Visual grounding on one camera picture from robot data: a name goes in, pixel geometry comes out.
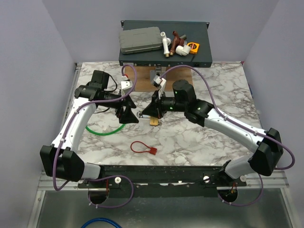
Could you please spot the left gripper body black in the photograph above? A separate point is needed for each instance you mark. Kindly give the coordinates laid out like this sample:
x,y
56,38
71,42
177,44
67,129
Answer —
x,y
120,109

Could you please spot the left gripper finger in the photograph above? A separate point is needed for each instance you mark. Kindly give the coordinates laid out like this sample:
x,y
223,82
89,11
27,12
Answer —
x,y
128,102
126,116

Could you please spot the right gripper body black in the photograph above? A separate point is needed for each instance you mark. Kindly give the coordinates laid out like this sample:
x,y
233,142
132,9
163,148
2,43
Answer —
x,y
166,104

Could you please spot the brass padlock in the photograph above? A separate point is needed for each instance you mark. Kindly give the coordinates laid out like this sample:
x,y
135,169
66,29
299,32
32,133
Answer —
x,y
152,120

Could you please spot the white pvc elbow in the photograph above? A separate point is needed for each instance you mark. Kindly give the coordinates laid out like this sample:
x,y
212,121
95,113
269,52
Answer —
x,y
182,50

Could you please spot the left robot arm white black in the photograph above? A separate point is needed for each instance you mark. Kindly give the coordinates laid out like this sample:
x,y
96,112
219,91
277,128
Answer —
x,y
60,159

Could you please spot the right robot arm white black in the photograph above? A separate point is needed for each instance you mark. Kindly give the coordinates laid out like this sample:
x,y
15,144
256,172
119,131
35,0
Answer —
x,y
265,145

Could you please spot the wooden board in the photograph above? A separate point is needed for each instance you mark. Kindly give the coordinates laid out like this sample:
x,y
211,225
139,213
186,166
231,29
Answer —
x,y
146,74

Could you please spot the grey metal stand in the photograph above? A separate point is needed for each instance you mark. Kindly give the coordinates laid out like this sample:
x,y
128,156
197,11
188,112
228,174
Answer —
x,y
156,71

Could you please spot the white pvc pipe fitting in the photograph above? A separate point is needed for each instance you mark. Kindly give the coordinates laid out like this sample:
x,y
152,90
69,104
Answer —
x,y
166,42

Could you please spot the brown pipe valve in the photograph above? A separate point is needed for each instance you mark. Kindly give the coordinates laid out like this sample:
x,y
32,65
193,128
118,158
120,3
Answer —
x,y
177,41

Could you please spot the yellow tape measure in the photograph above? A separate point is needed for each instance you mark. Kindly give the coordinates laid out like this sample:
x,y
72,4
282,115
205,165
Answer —
x,y
194,47

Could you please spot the grey plastic case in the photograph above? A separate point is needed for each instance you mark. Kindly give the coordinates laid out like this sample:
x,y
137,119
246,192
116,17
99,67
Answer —
x,y
140,40

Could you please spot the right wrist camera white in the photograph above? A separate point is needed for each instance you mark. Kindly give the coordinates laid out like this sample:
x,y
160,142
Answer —
x,y
159,83

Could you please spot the red cable seal lock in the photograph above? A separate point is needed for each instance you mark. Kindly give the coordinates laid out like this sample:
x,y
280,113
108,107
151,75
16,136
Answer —
x,y
140,147

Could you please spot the black mounting rail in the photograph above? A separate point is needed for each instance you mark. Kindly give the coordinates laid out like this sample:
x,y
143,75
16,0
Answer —
x,y
148,181

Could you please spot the aluminium extrusion rail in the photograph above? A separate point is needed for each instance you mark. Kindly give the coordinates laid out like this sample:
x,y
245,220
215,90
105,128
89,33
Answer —
x,y
277,180

